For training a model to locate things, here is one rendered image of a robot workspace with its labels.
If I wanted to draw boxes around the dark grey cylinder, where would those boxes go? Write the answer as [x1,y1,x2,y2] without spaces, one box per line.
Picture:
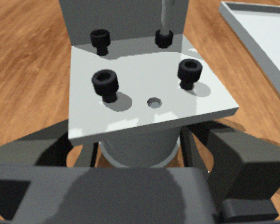
[99,126,182,167]

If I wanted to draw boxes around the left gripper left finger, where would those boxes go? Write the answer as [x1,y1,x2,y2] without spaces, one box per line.
[0,119,99,167]

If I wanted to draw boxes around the blue electric screwdriver barrel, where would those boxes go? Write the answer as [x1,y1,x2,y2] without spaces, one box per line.
[160,0,175,35]

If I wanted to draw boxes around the white rimmed tray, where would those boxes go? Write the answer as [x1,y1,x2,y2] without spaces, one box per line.
[218,1,280,94]

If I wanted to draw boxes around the black socket head screw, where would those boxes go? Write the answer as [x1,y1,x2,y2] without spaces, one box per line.
[91,69,119,103]
[177,58,203,91]
[90,29,111,56]
[155,29,173,49]

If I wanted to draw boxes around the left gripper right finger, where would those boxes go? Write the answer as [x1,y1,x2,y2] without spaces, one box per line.
[179,120,280,211]

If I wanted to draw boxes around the grey l-shaped bracket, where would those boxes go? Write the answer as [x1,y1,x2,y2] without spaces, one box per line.
[59,0,239,147]

